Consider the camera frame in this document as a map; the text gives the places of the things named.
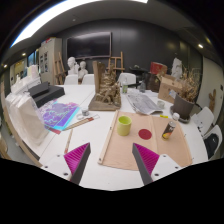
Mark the wooden easel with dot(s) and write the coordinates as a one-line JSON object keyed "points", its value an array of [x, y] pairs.
{"points": [[116, 63], [59, 71]]}

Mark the beige wooden drawing board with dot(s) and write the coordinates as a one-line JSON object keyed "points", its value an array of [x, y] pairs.
{"points": [[120, 150]]}

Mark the red box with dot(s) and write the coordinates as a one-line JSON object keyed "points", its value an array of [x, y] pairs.
{"points": [[158, 68]]}

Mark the large white plaster block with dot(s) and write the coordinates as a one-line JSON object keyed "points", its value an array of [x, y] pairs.
{"points": [[28, 120]]}

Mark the dark pot with dried plant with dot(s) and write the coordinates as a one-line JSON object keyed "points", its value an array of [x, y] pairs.
{"points": [[182, 106]]}

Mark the brown wooden carved sculpture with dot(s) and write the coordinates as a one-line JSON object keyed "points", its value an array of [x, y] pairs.
{"points": [[107, 91]]}

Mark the clear juice bottle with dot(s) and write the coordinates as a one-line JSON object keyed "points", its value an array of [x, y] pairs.
{"points": [[169, 129]]}

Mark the small white cup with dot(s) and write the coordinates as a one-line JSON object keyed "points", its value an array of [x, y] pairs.
{"points": [[161, 104]]}

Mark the small wooden wall figure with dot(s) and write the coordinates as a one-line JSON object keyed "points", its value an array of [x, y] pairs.
{"points": [[212, 100]]}

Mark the grey round plant saucer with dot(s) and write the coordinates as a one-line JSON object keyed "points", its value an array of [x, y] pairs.
{"points": [[173, 115]]}

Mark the colourful purple print sheet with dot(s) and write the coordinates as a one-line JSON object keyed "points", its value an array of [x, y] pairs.
{"points": [[60, 115]]}

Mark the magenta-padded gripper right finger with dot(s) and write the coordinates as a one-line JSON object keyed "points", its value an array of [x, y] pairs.
{"points": [[148, 160]]}

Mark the small paint jar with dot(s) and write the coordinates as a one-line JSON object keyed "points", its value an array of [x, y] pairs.
{"points": [[85, 111]]}

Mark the brown cardboard box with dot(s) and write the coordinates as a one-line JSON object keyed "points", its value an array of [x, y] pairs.
{"points": [[168, 88]]}

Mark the white chair with black bag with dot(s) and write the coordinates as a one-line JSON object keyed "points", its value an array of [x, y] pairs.
{"points": [[213, 141]]}

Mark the folded newspaper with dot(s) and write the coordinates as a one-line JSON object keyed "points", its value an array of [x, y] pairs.
{"points": [[141, 103]]}

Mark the black wall screen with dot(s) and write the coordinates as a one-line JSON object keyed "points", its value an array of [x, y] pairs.
{"points": [[88, 45]]}

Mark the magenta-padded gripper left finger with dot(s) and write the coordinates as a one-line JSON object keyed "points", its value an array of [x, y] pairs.
{"points": [[75, 160]]}

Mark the white tall cabinet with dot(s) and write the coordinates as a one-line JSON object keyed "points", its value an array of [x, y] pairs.
{"points": [[48, 60]]}

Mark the green-labelled clear bottle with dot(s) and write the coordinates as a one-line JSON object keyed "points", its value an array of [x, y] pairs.
{"points": [[125, 86]]}

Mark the black flat box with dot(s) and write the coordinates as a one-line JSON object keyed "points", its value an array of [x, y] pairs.
{"points": [[50, 95], [38, 89]]}

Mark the long white ceiling light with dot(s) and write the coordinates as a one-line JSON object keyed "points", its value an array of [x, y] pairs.
{"points": [[56, 11]]}

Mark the flat round red coaster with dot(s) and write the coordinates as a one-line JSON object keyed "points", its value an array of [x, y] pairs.
{"points": [[145, 134]]}

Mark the white plaster figure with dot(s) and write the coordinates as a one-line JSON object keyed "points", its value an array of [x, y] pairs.
{"points": [[176, 68]]}

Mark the yellow-green mug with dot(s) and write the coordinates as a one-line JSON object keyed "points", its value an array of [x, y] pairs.
{"points": [[123, 126]]}

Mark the white plaster bust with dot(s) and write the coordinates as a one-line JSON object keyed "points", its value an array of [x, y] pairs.
{"points": [[71, 65], [82, 70]]}

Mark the thin wooden stick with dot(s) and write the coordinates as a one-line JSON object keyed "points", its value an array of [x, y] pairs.
{"points": [[68, 141]]}

